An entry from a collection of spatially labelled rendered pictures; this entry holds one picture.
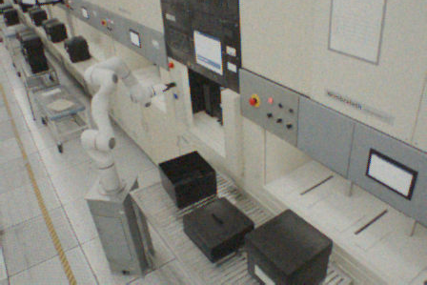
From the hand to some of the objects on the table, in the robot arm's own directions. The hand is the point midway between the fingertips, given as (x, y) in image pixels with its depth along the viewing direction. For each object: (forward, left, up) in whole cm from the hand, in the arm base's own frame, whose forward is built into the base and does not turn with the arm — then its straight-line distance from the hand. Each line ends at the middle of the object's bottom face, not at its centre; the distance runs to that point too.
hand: (171, 85), depth 273 cm
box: (+89, -120, -44) cm, 156 cm away
